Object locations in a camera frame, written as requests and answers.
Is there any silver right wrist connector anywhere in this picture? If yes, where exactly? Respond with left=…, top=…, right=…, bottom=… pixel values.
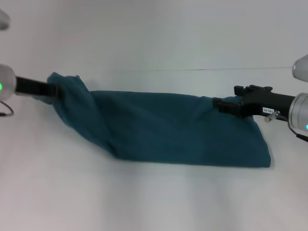
left=264, top=110, right=279, bottom=124

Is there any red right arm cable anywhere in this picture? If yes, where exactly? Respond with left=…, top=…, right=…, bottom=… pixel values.
left=275, top=113, right=308, bottom=142

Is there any red black left arm cable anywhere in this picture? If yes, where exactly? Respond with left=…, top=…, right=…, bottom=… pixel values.
left=0, top=100, right=14, bottom=117

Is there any teal blue shirt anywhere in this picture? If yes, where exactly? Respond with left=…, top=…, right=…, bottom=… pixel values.
left=32, top=71, right=272, bottom=169

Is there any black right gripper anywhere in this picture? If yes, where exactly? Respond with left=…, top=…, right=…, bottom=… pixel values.
left=212, top=84, right=296, bottom=120

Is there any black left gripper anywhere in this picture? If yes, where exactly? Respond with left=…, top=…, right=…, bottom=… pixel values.
left=14, top=76, right=61, bottom=99

